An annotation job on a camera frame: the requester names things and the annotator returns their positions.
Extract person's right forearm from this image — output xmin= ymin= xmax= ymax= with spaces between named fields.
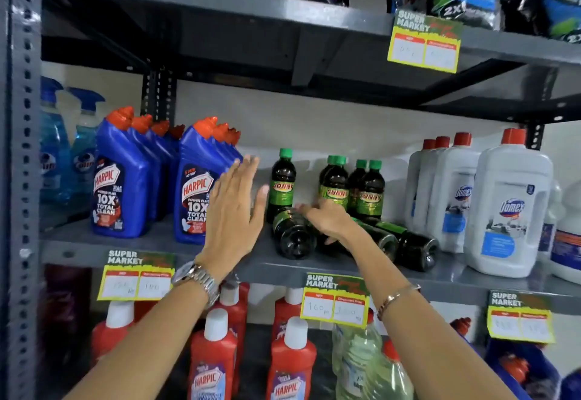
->
xmin=350 ymin=230 xmax=518 ymax=400

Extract single dark liquid bottle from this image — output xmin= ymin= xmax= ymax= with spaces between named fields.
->
xmin=314 ymin=228 xmax=359 ymax=258

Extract clear pale liquid bottle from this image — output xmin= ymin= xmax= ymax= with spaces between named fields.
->
xmin=331 ymin=309 xmax=385 ymax=400
xmin=363 ymin=338 xmax=415 ymax=400

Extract group of red cleaner bottles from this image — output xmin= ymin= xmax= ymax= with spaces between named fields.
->
xmin=91 ymin=279 xmax=318 ymax=400

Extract rows of blue cleaner bottles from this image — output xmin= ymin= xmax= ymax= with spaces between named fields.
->
xmin=91 ymin=106 xmax=243 ymax=246

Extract silver wristwatch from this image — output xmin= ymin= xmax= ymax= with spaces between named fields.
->
xmin=172 ymin=261 xmax=221 ymax=310

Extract dark purple bottle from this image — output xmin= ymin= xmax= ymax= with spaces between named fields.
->
xmin=43 ymin=266 xmax=92 ymax=369

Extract person's left forearm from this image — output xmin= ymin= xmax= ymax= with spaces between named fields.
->
xmin=64 ymin=273 xmax=218 ymax=400

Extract thin metal bracelet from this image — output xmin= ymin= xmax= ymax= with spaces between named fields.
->
xmin=377 ymin=284 xmax=422 ymax=322

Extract blue spray bottle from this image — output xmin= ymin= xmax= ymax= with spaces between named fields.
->
xmin=67 ymin=87 xmax=106 ymax=196
xmin=40 ymin=77 xmax=72 ymax=205

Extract grey metal shelving rack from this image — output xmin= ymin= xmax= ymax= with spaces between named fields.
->
xmin=0 ymin=0 xmax=581 ymax=400

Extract person's right hand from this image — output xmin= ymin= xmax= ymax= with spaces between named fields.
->
xmin=296 ymin=199 xmax=366 ymax=251

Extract blue bottle orange cap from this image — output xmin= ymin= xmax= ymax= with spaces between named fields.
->
xmin=483 ymin=340 xmax=562 ymax=400
xmin=449 ymin=317 xmax=483 ymax=356

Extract yellow green price tag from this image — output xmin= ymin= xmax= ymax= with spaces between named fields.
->
xmin=387 ymin=9 xmax=464 ymax=74
xmin=97 ymin=250 xmax=176 ymax=302
xmin=300 ymin=273 xmax=370 ymax=329
xmin=487 ymin=290 xmax=556 ymax=344

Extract white bottle blue orange label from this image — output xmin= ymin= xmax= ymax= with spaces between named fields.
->
xmin=547 ymin=182 xmax=581 ymax=285

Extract cluster of dark green-capped bottles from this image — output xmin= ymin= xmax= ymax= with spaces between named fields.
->
xmin=265 ymin=148 xmax=440 ymax=273

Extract person's left hand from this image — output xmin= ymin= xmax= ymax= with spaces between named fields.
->
xmin=196 ymin=156 xmax=270 ymax=274

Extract white red-capped cleaner bottle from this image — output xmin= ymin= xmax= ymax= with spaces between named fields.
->
xmin=427 ymin=132 xmax=482 ymax=253
xmin=464 ymin=128 xmax=554 ymax=279
xmin=405 ymin=139 xmax=436 ymax=232
xmin=415 ymin=136 xmax=451 ymax=234

